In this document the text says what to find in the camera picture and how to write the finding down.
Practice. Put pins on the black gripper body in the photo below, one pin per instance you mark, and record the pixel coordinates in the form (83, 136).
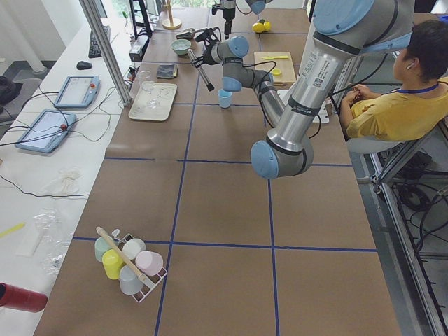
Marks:
(208, 56)

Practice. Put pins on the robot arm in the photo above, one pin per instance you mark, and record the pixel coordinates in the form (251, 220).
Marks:
(228, 9)
(343, 29)

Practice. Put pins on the wooden cup tree stand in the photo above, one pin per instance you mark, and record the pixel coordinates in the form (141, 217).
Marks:
(171, 22)

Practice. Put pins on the whole yellow lemon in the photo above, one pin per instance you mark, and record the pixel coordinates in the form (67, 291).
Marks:
(266, 26)

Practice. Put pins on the blue plastic cup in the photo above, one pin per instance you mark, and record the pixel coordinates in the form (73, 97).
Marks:
(224, 98)

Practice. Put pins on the white cup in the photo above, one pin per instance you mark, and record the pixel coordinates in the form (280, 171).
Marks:
(133, 247)

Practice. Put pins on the pink cup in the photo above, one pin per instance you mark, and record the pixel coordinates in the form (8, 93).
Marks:
(149, 262)

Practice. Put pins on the green cup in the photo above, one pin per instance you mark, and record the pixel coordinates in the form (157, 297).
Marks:
(100, 247)

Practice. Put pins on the yellow cup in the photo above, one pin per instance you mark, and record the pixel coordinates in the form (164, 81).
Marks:
(112, 264)

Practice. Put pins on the grey cup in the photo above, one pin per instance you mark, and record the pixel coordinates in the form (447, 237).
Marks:
(129, 282)

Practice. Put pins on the steel ice scoop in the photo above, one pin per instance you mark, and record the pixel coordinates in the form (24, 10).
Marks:
(190, 33)

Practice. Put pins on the green bowl of ice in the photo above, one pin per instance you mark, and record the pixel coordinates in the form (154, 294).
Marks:
(181, 46)

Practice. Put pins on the grey yellow folded cloth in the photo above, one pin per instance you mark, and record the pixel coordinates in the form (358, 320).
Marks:
(167, 71)

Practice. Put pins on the wooden cutting board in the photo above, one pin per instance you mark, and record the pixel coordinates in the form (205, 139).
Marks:
(288, 76)

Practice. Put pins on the yellow plastic knife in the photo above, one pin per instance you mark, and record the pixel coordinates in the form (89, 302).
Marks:
(276, 57)

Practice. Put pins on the clear wine glass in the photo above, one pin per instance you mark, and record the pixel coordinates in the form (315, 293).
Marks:
(147, 85)

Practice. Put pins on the cream bear tray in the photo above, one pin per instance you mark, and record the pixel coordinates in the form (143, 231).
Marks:
(164, 93)

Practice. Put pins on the black keyboard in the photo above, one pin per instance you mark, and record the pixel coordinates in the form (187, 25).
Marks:
(94, 49)

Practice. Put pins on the black computer mouse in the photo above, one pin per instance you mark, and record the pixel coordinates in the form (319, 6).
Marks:
(83, 65)

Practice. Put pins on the upper teach pendant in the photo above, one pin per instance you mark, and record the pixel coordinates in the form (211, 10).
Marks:
(77, 92)

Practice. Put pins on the teach pendant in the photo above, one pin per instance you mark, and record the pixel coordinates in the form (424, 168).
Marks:
(77, 92)
(47, 131)

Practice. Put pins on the lower teach pendant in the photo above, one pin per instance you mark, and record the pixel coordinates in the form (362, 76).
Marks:
(47, 131)

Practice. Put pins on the person in yellow shirt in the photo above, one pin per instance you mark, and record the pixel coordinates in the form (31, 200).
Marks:
(414, 109)

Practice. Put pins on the red bottle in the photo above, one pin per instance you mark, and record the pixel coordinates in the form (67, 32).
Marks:
(14, 297)

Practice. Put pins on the aluminium frame post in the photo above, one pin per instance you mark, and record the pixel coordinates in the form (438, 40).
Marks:
(92, 15)

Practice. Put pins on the white wire cup rack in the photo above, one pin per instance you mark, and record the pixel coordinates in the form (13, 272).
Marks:
(149, 282)

